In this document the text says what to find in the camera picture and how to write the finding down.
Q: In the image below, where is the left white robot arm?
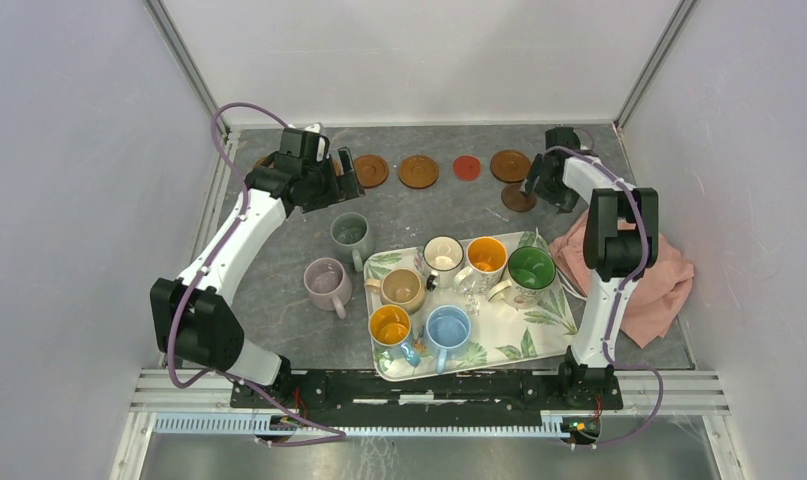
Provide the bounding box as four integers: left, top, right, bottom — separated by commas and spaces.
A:
150, 123, 364, 408

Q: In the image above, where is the white drawstring cord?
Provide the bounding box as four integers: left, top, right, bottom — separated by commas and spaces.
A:
534, 228, 588, 303

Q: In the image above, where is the white mug orange inside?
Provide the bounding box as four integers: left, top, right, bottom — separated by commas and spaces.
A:
461, 236, 508, 295

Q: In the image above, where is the white mug green inside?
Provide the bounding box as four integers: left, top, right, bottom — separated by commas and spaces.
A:
486, 246, 556, 310

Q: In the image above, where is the orange inside blue handle mug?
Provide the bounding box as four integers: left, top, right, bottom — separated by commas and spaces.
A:
368, 305, 420, 367

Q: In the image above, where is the pink drawstring cloth bag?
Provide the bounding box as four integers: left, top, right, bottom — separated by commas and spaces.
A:
548, 212, 695, 348

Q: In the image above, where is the purple cable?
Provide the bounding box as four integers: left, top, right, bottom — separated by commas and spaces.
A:
166, 102, 348, 448
548, 127, 665, 452

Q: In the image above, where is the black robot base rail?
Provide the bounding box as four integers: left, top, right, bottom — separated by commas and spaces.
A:
230, 369, 624, 428

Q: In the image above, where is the pink ribbed mug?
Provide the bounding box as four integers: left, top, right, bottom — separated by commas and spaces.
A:
303, 257, 353, 319

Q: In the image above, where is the clear glass cup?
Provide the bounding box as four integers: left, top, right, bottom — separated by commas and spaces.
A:
454, 266, 487, 316

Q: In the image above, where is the red round coaster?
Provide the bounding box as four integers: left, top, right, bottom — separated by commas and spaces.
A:
452, 155, 482, 182

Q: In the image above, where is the leaf patterned serving tray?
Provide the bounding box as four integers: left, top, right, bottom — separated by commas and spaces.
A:
363, 230, 579, 383

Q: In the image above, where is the dark walnut coaster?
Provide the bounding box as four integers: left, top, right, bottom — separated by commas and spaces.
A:
501, 182, 537, 213

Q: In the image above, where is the grey green ribbed mug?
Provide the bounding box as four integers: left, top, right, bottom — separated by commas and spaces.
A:
330, 212, 375, 273

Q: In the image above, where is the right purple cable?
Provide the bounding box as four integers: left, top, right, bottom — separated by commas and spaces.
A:
548, 127, 665, 452

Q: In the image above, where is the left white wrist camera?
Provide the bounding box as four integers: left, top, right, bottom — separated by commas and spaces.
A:
303, 122, 330, 163

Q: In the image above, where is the cream enamel mug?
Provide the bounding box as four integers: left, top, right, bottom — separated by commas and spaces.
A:
420, 236, 465, 291

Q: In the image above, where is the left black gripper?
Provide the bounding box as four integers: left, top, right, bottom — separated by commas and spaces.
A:
300, 147, 364, 214

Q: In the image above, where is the light blue mug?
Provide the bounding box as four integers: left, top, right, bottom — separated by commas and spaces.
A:
424, 305, 472, 375

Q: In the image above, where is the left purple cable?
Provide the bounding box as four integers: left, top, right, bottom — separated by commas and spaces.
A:
166, 102, 348, 448

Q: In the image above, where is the beige ceramic mug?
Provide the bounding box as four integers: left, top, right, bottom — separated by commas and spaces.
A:
365, 268, 426, 315

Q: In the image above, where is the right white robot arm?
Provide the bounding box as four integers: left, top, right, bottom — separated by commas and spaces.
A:
521, 127, 659, 408

